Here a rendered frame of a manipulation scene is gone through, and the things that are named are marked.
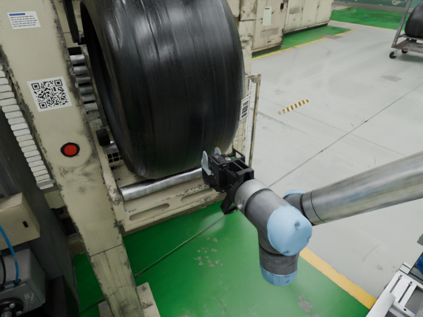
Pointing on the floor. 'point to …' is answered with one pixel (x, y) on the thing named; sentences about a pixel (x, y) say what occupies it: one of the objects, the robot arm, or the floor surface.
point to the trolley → (414, 23)
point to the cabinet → (269, 26)
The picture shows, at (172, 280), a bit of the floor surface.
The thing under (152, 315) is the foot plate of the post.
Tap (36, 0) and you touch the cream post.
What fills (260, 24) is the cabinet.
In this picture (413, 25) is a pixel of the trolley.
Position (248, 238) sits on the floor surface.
